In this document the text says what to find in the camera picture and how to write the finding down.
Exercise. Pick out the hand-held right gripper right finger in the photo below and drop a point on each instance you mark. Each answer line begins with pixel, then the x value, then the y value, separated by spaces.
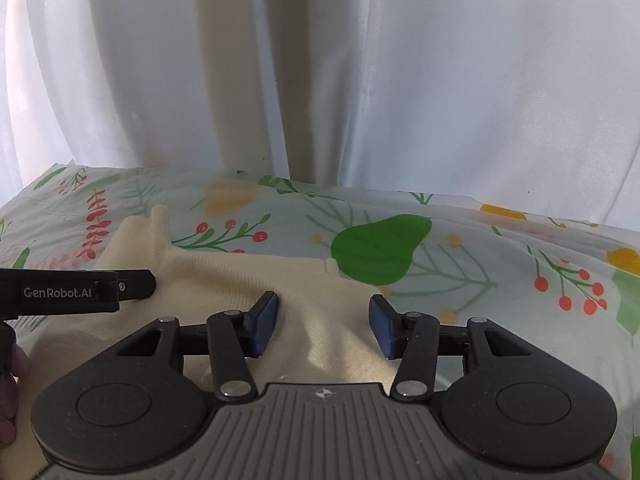
pixel 380 327

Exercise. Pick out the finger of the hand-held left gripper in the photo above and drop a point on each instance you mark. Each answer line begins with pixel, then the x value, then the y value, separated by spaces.
pixel 137 284

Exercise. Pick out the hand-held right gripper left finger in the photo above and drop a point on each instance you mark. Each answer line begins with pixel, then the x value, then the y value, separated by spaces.
pixel 264 325

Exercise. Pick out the cream knit garment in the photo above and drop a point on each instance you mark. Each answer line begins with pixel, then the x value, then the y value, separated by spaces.
pixel 320 300

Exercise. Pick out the person's left hand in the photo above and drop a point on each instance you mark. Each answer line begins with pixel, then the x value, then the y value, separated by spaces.
pixel 12 390

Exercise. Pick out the floral printed bed sheet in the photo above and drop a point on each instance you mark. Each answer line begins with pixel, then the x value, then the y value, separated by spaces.
pixel 450 270

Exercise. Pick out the white curtain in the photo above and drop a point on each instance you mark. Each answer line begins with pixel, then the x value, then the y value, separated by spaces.
pixel 320 60

